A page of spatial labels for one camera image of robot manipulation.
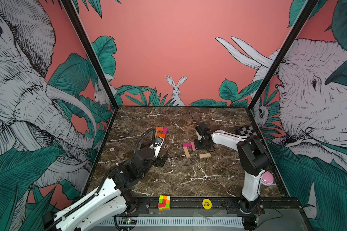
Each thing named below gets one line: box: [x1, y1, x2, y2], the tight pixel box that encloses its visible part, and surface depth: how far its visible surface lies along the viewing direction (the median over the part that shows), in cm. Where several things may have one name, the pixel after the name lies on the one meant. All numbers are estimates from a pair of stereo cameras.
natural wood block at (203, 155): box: [199, 153, 212, 159], surface depth 95 cm
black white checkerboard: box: [237, 126, 258, 137], surface depth 104 cm
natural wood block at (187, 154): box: [183, 146, 191, 158], surface depth 96 cm
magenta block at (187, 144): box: [182, 142, 192, 148], surface depth 98 cm
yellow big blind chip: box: [201, 198, 213, 210], surface depth 76 cm
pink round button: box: [261, 170, 275, 186], surface depth 84 cm
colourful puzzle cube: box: [158, 194, 171, 212], surface depth 73 cm
